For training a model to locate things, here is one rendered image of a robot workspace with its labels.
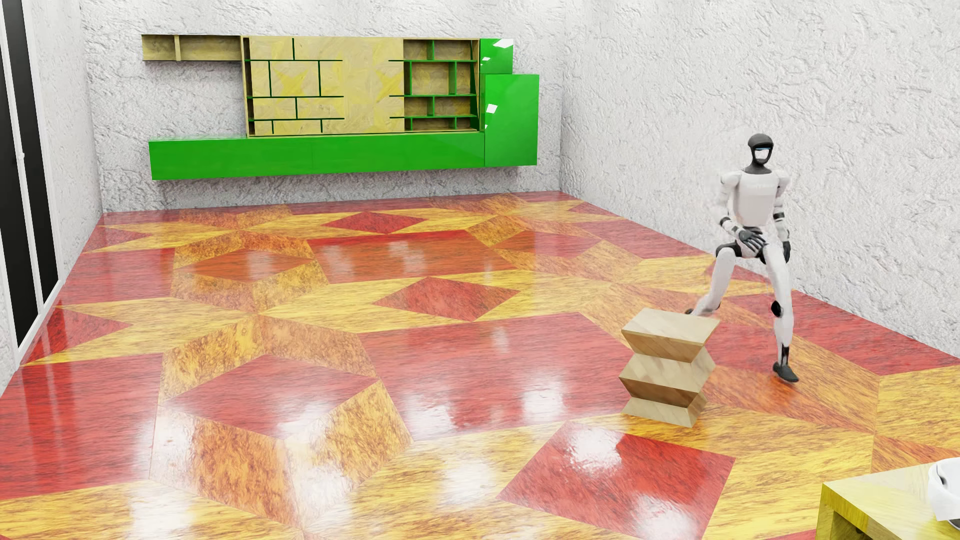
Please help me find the zigzag wooden endtable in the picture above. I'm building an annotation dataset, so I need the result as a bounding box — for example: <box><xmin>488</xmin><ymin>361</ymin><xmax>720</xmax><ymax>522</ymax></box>
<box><xmin>619</xmin><ymin>307</ymin><xmax>721</xmax><ymax>429</ymax></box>

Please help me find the white left robot leg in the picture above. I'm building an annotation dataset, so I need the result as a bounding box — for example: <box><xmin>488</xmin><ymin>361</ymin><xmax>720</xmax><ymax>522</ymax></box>
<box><xmin>759</xmin><ymin>244</ymin><xmax>801</xmax><ymax>384</ymax></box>

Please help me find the white robot leg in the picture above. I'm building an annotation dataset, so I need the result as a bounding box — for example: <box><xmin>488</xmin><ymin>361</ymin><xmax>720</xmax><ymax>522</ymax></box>
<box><xmin>684</xmin><ymin>244</ymin><xmax>741</xmax><ymax>317</ymax></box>
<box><xmin>759</xmin><ymin>244</ymin><xmax>801</xmax><ymax>384</ymax></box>

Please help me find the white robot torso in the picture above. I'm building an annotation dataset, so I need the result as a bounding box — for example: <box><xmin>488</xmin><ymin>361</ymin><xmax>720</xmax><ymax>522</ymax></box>
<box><xmin>729</xmin><ymin>168</ymin><xmax>783</xmax><ymax>261</ymax></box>

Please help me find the white right robot leg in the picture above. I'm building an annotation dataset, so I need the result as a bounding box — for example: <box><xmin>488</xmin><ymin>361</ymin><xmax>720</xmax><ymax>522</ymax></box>
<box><xmin>684</xmin><ymin>244</ymin><xmax>741</xmax><ymax>317</ymax></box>

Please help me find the black robot head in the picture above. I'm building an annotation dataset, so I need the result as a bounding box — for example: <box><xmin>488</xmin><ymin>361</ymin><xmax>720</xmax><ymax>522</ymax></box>
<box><xmin>747</xmin><ymin>134</ymin><xmax>775</xmax><ymax>175</ymax></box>

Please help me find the yellow wooden table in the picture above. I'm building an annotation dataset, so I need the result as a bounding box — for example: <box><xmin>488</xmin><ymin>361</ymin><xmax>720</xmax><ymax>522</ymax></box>
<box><xmin>816</xmin><ymin>462</ymin><xmax>960</xmax><ymax>540</ymax></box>

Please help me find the white rounded object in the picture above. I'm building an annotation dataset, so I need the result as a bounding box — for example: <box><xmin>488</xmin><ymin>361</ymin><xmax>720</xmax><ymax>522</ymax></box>
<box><xmin>927</xmin><ymin>457</ymin><xmax>960</xmax><ymax>523</ymax></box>

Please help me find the black glass sliding door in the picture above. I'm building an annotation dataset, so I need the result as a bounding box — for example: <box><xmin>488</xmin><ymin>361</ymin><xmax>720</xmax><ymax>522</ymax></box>
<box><xmin>0</xmin><ymin>0</ymin><xmax>62</xmax><ymax>351</ymax></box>

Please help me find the green and wood wall cabinet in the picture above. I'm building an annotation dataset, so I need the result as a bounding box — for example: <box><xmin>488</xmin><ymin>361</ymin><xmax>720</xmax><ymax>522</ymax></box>
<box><xmin>141</xmin><ymin>33</ymin><xmax>540</xmax><ymax>182</ymax></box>

